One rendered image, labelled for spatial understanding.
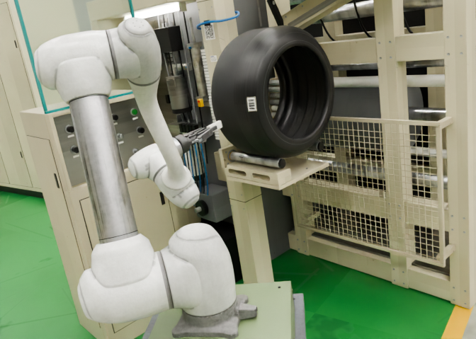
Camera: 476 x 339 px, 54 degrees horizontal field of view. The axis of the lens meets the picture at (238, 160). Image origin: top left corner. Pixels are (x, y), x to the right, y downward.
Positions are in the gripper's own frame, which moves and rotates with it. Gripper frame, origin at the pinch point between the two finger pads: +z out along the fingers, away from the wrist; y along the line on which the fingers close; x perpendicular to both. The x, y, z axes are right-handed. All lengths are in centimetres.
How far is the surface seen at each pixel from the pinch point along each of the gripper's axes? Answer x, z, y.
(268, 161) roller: 25.8, 21.4, -3.4
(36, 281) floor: 107, -57, 180
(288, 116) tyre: 19, 59, 15
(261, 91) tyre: -8.6, 19.0, -12.3
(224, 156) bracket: 25.1, 18.4, 24.5
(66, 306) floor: 107, -56, 127
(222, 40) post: -28, 39, 27
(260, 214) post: 67, 33, 27
